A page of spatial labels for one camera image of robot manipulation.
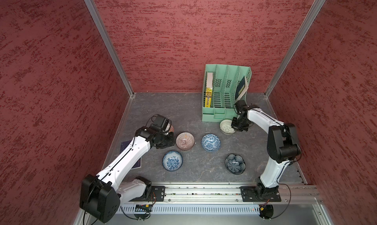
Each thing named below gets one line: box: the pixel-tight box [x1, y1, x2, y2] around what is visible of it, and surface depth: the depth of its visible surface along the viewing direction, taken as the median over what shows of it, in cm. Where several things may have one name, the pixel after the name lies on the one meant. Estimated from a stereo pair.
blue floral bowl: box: [161, 150, 184, 172], surface depth 85 cm
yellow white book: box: [204, 71, 214, 108], surface depth 94 cm
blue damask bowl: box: [201, 133, 221, 152], surface depth 92 cm
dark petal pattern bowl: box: [224, 153, 246, 175], surface depth 84 cm
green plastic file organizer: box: [201, 63, 252, 123], surface depth 106 cm
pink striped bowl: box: [175, 131, 195, 151], surface depth 91 cm
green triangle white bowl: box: [219, 118, 237, 135], surface depth 99 cm
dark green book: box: [235, 75, 249, 102], surface depth 106 cm
